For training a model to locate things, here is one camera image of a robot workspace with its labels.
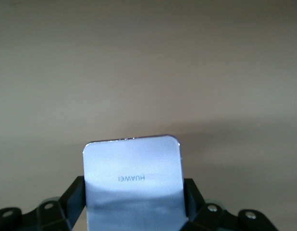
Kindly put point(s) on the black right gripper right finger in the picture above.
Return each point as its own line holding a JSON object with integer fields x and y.
{"x": 196, "y": 209}

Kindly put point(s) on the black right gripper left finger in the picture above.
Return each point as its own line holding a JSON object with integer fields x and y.
{"x": 71, "y": 204}

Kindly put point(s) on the white Huawei phone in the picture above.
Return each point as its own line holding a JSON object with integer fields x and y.
{"x": 131, "y": 158}

